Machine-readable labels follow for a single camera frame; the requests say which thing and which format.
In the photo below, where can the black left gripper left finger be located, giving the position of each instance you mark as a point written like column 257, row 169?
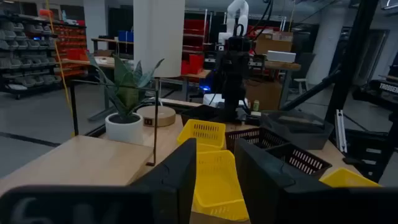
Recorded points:
column 174, row 174

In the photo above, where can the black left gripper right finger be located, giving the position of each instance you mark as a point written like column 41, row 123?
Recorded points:
column 267, row 186

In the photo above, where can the black plastic basket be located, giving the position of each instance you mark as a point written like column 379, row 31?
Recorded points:
column 248, row 137
column 298, row 158

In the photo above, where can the yellow plastic basket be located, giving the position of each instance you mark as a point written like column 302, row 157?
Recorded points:
column 217, row 183
column 346, row 180
column 202, row 133

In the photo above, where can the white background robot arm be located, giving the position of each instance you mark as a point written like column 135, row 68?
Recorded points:
column 236, row 18

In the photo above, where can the black background robot arm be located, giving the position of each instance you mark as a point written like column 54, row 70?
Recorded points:
column 385, row 88

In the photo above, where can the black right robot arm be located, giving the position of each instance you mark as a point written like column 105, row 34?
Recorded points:
column 231, row 105

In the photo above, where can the red shelf unit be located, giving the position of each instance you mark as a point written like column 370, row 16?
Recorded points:
column 194, row 46

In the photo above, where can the white device box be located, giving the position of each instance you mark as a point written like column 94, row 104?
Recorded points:
column 213, row 100

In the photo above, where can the large cardboard box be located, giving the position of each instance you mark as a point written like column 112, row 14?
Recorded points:
column 263, row 95

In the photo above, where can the green can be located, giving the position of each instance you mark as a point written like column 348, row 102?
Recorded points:
column 256, row 105

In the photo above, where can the wooden background table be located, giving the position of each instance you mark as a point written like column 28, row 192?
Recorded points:
column 283, row 66

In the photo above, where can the flat white box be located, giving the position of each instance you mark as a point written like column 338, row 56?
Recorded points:
column 281, row 56

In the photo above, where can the grey translucent plastic bin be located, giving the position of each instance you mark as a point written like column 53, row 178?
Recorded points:
column 295, row 137

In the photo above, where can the white plant pot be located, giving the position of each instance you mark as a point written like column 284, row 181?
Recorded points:
column 124, row 132

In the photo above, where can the green snake plant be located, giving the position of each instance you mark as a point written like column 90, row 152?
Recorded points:
column 126, row 90

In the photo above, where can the rack of red bins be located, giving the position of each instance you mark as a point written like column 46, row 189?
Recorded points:
column 73, row 49

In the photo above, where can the rack of grey bins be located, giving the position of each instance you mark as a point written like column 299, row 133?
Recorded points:
column 25, row 56

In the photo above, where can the black metal shelf frame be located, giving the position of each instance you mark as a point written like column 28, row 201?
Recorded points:
column 156, row 130

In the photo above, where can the white metal bracket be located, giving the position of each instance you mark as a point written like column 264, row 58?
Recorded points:
column 341, row 130

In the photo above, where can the black aluminium rig frame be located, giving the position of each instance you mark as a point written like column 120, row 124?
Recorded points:
column 357, row 46

